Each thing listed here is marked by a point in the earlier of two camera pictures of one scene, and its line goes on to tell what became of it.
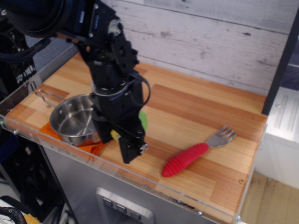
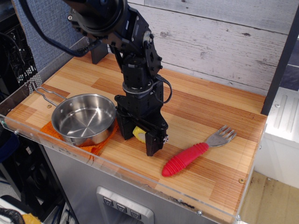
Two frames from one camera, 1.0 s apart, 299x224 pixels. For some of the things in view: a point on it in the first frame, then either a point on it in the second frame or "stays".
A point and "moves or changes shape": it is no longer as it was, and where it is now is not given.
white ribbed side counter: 278,155 stays
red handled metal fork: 181,161 stays
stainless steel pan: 74,118 stays
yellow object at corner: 30,219 stays
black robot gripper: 116,104 -> 143,104
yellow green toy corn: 142,117 moves or changes shape
